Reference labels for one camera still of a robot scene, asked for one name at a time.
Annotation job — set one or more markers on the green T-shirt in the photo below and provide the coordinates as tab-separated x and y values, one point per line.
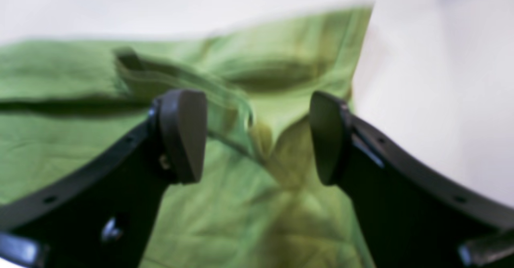
259	203

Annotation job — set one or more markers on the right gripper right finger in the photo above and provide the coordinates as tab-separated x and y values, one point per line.
410	215

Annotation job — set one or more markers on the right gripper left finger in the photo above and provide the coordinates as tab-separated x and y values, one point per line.
102	215

